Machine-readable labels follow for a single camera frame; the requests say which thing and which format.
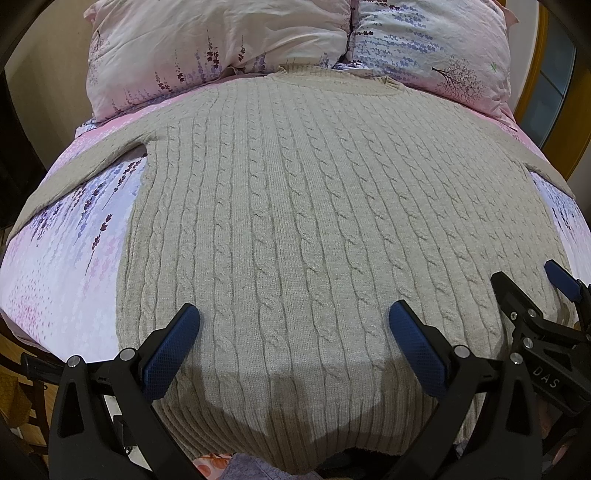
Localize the beige cable-knit sweater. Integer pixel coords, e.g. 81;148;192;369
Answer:
6;64;578;476

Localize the pink lavender bed sheet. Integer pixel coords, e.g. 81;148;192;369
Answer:
0;68;591;480

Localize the pink floral pillow right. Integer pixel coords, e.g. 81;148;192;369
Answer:
348;0;518;119

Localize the pink floral pillow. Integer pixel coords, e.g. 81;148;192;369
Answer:
84;1;353;122
348;0;518;119

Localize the pink floral pillow left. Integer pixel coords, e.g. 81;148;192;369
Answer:
84;1;353;122

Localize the wooden door frame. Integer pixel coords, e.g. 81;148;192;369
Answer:
515;1;590;179

